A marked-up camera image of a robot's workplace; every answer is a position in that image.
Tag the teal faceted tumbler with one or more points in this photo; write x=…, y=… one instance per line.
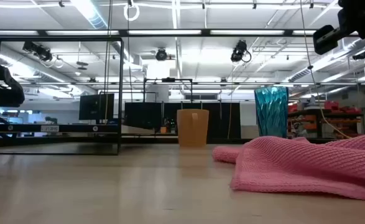
x=270, y=112

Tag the orange plastic mug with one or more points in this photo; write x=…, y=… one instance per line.
x=193, y=127

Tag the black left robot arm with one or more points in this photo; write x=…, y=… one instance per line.
x=11, y=93

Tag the storage rack with red bins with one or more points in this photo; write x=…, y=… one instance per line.
x=325, y=121

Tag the small black hanging reel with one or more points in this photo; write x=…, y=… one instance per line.
x=223, y=81

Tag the pink knitted cloth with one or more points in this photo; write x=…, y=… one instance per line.
x=309, y=168

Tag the black monitor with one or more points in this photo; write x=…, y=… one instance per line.
x=143, y=115
x=95, y=107

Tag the black overhead light beam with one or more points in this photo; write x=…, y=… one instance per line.
x=123, y=32

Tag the background wooden table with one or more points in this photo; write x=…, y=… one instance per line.
x=138, y=131

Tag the black overhead device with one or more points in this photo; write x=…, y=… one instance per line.
x=37, y=50

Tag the white label sticker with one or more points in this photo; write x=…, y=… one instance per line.
x=49, y=128

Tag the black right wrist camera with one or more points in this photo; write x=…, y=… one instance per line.
x=325, y=39

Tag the silver air duct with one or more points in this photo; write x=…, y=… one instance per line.
x=303, y=74
x=90, y=15

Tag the black background station frame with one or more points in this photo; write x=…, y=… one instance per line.
x=168, y=80

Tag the black frame wooden shelf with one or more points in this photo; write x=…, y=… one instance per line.
x=120, y=93

